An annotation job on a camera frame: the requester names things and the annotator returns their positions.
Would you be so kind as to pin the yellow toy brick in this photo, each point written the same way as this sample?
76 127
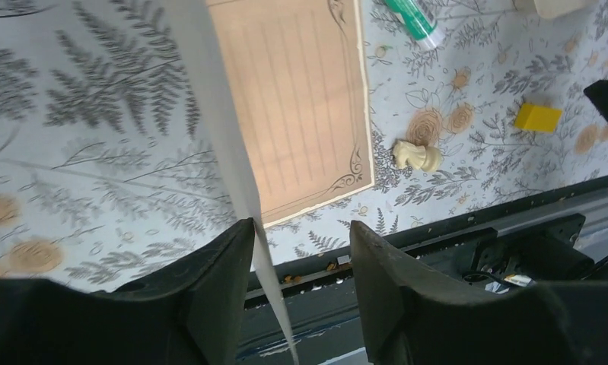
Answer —
536 118

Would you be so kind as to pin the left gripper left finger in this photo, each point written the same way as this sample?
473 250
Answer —
188 312

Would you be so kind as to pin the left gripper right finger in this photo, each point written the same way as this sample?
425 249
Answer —
413 314

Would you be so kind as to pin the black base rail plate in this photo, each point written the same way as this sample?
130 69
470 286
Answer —
323 305

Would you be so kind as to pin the cream chess knight piece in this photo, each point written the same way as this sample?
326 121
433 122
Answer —
406 154

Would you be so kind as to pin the floral patterned table mat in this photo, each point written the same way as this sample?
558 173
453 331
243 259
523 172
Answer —
107 172

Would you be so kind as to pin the tan paper envelope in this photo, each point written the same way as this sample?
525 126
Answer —
551 9

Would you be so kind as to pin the beige lined letter paper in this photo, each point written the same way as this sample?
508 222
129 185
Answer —
283 93

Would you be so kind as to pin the green white glue stick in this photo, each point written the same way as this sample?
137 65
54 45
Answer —
419 21

